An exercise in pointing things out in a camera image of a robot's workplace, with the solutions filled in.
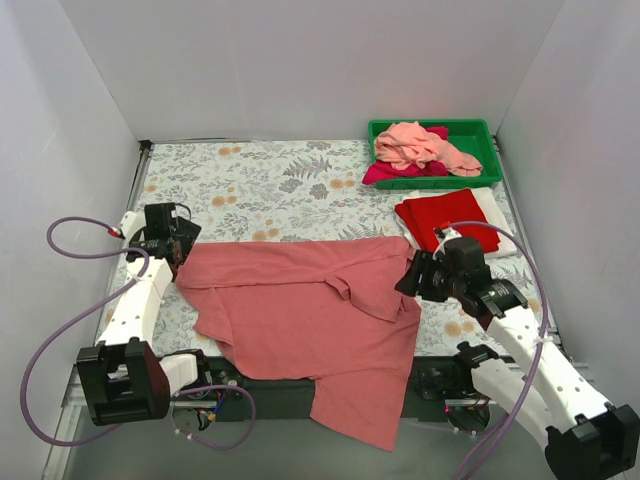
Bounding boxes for dusty pink t shirt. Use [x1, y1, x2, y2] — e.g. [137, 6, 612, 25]
[176, 236, 421, 451]

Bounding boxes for green plastic bin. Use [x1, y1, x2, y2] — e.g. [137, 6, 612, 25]
[375, 118, 503, 190]

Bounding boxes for magenta t shirt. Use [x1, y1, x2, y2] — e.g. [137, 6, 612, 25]
[362, 127, 449, 185]

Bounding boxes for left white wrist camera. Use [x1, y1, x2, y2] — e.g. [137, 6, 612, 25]
[107, 211, 145, 240]

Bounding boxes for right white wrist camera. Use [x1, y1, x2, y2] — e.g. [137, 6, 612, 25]
[432, 226, 462, 260]

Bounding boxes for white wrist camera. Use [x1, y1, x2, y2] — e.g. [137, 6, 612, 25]
[432, 226, 462, 260]
[107, 211, 145, 240]

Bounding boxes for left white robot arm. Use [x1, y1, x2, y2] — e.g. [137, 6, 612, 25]
[76, 202, 213, 426]

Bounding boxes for aluminium frame rail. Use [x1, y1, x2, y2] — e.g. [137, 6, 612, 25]
[39, 362, 626, 480]

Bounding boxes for peach t shirt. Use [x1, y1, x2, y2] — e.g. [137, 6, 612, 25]
[373, 121, 483, 177]

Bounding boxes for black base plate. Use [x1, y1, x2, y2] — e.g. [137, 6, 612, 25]
[89, 352, 571, 426]

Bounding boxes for folded red t shirt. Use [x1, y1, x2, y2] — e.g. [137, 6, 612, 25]
[394, 189, 489, 252]

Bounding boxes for folded white t shirt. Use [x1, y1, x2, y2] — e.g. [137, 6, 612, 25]
[394, 187, 511, 249]

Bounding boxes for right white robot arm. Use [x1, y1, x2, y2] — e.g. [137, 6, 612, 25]
[396, 235, 639, 479]

